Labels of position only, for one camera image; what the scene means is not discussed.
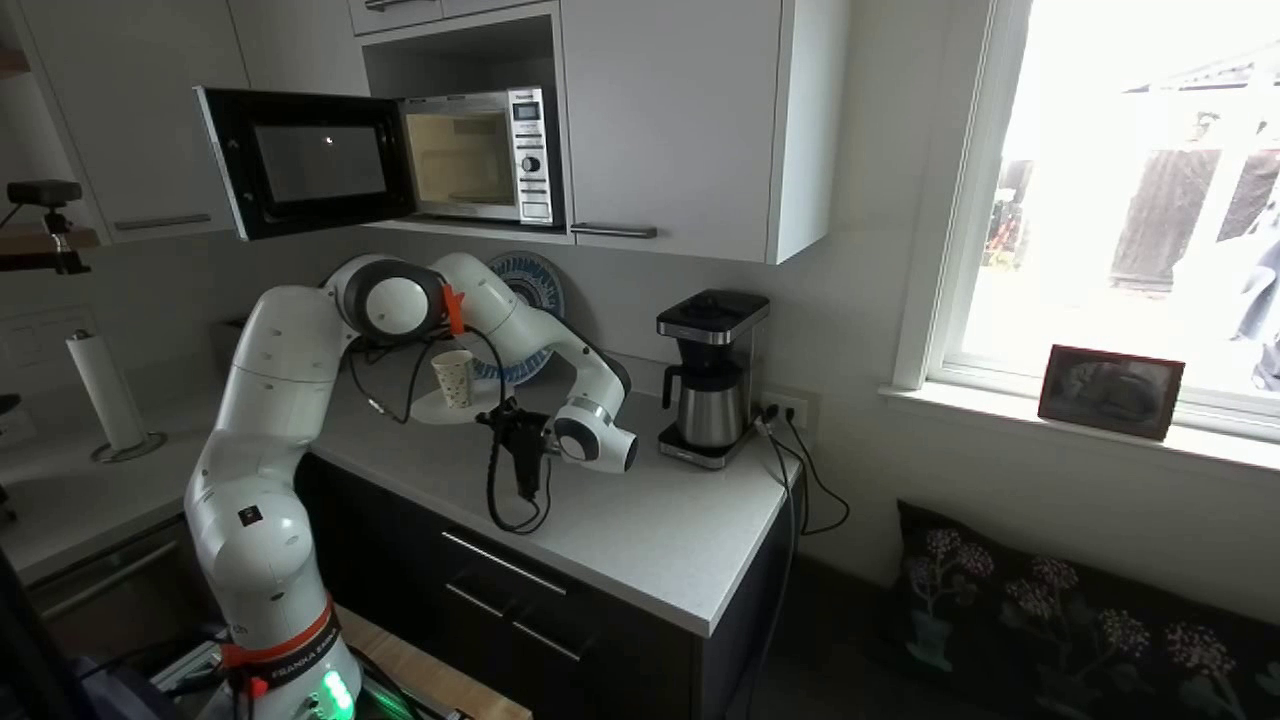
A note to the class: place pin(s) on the white outlet by coffee maker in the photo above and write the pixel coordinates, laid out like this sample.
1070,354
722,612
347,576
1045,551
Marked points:
789,404

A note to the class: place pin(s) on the white paper towel roll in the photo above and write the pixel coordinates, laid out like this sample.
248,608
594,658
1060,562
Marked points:
106,387

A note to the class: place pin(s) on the speckled paper cup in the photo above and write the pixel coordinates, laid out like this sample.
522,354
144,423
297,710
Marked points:
452,378

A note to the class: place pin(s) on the steel and black coffee maker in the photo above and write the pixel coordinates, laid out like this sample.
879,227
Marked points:
709,387

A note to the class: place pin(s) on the black camera on stand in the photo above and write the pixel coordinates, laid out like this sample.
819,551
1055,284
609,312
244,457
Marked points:
45,203

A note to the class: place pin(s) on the white framed window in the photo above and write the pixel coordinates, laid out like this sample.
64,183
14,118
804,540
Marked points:
1133,203

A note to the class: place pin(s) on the dark lower drawer cabinet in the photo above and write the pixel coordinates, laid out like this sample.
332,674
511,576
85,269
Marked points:
562,626

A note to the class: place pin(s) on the black microwave door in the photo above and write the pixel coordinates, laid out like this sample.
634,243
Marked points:
315,160

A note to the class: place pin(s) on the white microwave cabinet niche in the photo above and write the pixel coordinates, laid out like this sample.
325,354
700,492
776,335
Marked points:
452,52

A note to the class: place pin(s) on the small dark picture frame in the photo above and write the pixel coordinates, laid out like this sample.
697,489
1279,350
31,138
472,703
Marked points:
1110,389

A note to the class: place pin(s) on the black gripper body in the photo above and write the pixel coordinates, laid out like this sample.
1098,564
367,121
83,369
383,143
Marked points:
530,444

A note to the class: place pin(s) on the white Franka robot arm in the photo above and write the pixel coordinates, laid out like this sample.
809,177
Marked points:
266,440

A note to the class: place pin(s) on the blue patterned decorative plate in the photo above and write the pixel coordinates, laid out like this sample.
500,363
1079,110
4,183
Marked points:
545,284

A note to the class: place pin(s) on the dark floral pillow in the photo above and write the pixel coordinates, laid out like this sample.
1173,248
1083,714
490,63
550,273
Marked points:
1066,626

